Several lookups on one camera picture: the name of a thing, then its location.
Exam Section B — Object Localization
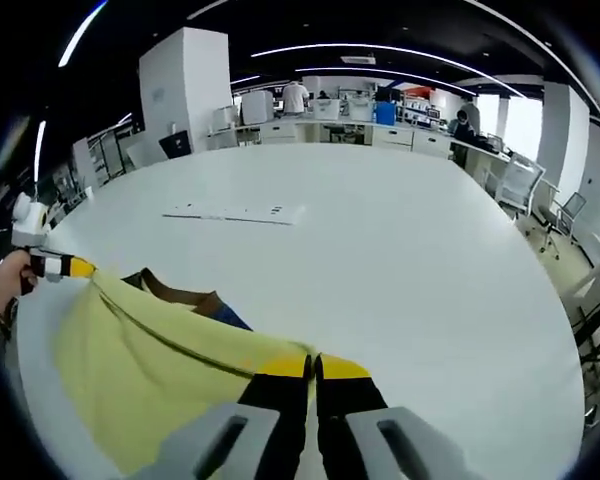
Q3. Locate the metal shelving rack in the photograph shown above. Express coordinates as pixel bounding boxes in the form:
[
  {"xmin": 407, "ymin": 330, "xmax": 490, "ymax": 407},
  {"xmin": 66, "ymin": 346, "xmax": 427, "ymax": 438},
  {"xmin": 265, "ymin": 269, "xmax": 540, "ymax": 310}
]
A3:
[{"xmin": 72, "ymin": 127, "xmax": 131, "ymax": 186}]

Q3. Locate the person's left hand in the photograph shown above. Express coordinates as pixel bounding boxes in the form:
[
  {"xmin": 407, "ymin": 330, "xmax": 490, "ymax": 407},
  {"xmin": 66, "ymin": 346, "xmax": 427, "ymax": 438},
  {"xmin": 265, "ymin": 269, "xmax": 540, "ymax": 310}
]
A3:
[{"xmin": 0, "ymin": 248, "xmax": 39, "ymax": 314}]

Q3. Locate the white box machine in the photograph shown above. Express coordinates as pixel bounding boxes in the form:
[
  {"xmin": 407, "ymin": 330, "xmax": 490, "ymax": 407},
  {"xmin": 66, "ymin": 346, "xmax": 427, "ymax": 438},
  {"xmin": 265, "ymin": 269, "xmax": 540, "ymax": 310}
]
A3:
[{"xmin": 240, "ymin": 91, "xmax": 275, "ymax": 125}]

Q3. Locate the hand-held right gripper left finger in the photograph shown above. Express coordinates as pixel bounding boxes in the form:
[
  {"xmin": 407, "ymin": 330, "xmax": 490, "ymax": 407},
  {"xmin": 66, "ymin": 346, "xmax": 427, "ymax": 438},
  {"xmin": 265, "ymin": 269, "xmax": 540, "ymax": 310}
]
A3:
[{"xmin": 129, "ymin": 355, "xmax": 314, "ymax": 480}]

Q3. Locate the white cabinet counter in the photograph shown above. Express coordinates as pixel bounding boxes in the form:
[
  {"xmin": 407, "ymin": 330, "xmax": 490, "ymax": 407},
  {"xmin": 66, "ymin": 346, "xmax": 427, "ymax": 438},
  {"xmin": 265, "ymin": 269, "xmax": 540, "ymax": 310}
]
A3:
[{"xmin": 207, "ymin": 117, "xmax": 454, "ymax": 159}]

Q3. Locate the white mesh office chair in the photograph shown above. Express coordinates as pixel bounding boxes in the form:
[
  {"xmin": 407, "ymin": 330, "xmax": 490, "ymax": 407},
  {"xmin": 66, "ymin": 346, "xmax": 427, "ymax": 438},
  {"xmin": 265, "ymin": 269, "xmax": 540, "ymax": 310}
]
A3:
[
  {"xmin": 494, "ymin": 152, "xmax": 546, "ymax": 217},
  {"xmin": 542, "ymin": 192, "xmax": 588, "ymax": 259}
]

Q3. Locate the white square column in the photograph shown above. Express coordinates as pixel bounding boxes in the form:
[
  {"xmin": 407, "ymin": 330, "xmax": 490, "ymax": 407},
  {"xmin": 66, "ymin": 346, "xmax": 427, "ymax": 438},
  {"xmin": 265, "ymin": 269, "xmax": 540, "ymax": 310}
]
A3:
[{"xmin": 138, "ymin": 27, "xmax": 231, "ymax": 156}]

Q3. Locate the yellow-green blue grey garment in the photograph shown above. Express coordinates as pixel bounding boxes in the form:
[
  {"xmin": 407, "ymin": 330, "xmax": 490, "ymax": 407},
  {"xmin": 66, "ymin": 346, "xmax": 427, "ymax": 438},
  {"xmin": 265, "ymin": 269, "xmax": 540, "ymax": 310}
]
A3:
[{"xmin": 53, "ymin": 267, "xmax": 326, "ymax": 476}]

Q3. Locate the black slanted board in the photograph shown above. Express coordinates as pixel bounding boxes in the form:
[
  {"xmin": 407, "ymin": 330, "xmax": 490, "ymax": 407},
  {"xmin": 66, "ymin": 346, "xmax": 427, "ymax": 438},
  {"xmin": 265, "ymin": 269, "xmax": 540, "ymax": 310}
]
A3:
[{"xmin": 158, "ymin": 130, "xmax": 194, "ymax": 160}]

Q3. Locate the short ceiling light strip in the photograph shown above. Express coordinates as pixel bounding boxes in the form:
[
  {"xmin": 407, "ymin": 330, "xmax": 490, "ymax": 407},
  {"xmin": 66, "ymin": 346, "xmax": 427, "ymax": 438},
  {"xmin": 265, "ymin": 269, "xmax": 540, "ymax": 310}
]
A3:
[{"xmin": 33, "ymin": 119, "xmax": 48, "ymax": 189}]

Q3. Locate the long ceiling light strip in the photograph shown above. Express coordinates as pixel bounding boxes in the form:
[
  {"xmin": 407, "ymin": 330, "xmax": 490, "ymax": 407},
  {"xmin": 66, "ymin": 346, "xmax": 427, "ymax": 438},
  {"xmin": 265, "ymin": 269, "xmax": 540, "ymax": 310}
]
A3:
[
  {"xmin": 58, "ymin": 0, "xmax": 108, "ymax": 69},
  {"xmin": 251, "ymin": 43, "xmax": 526, "ymax": 97}
]

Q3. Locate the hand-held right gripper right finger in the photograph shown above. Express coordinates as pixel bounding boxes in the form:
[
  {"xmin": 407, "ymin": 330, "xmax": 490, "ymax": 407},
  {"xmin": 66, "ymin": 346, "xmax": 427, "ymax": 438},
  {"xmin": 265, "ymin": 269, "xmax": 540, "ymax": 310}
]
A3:
[{"xmin": 313, "ymin": 352, "xmax": 474, "ymax": 480}]

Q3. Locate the white template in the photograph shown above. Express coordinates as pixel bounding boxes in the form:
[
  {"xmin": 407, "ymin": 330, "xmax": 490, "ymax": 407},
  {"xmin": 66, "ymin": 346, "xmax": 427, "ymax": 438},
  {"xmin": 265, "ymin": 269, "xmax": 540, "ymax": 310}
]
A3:
[{"xmin": 162, "ymin": 201, "xmax": 307, "ymax": 227}]

